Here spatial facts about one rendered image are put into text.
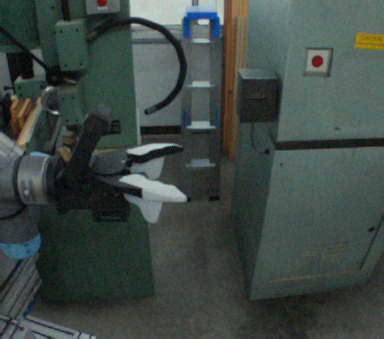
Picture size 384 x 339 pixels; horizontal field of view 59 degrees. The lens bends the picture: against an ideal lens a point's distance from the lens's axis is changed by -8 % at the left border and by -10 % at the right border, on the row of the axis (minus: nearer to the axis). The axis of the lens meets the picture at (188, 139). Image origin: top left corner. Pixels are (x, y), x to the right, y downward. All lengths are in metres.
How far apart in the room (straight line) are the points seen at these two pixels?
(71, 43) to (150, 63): 1.65
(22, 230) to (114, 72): 0.77
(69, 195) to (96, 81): 0.77
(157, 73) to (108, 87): 1.52
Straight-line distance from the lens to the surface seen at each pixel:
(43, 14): 1.29
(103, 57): 1.26
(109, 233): 1.54
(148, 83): 2.83
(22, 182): 0.55
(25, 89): 1.43
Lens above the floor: 1.54
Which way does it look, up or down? 31 degrees down
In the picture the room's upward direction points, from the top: straight up
